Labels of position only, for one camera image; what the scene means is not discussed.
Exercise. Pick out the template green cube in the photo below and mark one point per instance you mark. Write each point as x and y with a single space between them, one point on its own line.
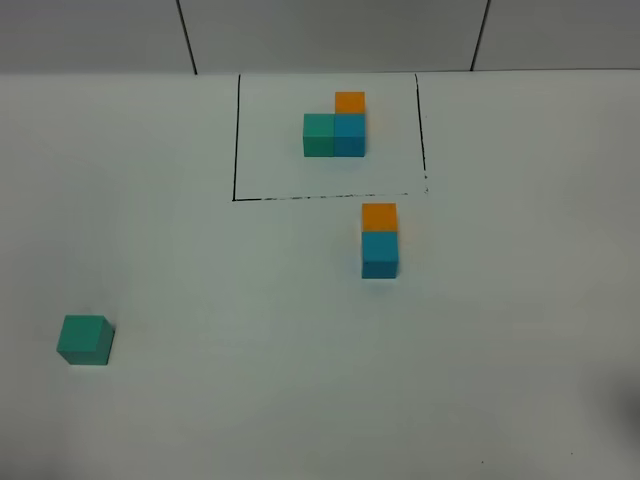
318 135

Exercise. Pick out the template blue cube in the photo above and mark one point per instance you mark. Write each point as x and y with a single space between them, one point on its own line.
349 135

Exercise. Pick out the template orange cube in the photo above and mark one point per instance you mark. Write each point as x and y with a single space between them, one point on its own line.
350 102

